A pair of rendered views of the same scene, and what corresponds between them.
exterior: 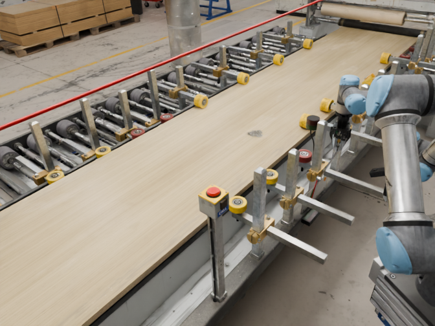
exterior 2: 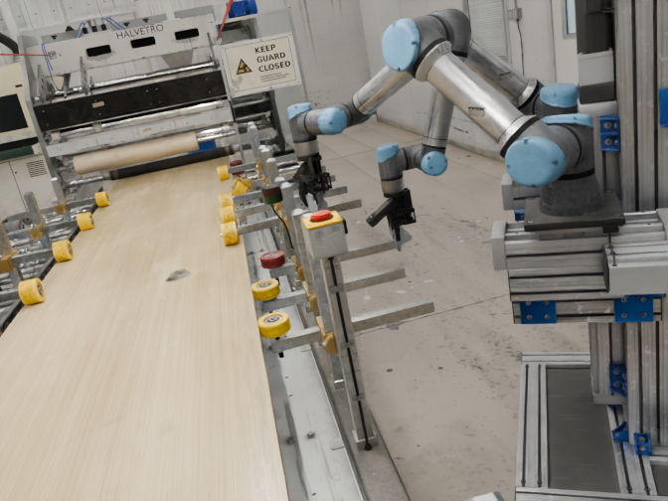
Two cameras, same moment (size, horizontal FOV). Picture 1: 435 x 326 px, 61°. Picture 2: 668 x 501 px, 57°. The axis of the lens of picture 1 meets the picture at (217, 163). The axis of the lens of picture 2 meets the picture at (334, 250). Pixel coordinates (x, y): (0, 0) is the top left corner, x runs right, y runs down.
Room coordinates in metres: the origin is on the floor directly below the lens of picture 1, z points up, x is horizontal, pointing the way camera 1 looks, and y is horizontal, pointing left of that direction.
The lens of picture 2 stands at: (0.11, 0.85, 1.55)
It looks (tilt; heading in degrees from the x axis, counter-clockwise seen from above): 19 degrees down; 312
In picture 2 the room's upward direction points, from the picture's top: 11 degrees counter-clockwise
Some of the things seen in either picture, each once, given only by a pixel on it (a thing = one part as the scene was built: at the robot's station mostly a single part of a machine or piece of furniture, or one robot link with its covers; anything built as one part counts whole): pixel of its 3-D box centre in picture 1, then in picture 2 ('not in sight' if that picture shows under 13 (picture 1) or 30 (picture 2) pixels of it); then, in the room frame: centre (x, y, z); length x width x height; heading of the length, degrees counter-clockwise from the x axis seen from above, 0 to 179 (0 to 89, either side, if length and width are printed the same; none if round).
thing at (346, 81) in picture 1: (348, 90); (302, 122); (1.39, -0.55, 1.31); 0.09 x 0.08 x 0.11; 175
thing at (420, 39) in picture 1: (412, 67); (262, 169); (2.58, -1.47, 0.92); 0.03 x 0.03 x 0.48; 49
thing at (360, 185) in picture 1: (339, 177); (332, 258); (1.41, -0.59, 0.84); 0.43 x 0.03 x 0.04; 49
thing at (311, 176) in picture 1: (316, 171); (301, 267); (1.47, -0.49, 0.85); 0.13 x 0.06 x 0.05; 139
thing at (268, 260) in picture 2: (303, 162); (274, 269); (1.54, -0.44, 0.85); 0.08 x 0.08 x 0.11
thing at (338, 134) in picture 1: (342, 124); (312, 173); (1.38, -0.55, 1.15); 0.09 x 0.08 x 0.12; 159
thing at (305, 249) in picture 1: (276, 234); (353, 325); (1.06, -0.23, 0.83); 0.43 x 0.03 x 0.04; 49
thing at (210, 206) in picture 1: (213, 202); (325, 237); (0.87, 0.02, 1.18); 0.07 x 0.07 x 0.08; 49
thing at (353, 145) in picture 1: (357, 123); (283, 217); (1.82, -0.81, 0.90); 0.03 x 0.03 x 0.48; 49
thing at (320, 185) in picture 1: (314, 193); not in sight; (1.41, -0.48, 0.75); 0.26 x 0.01 x 0.10; 139
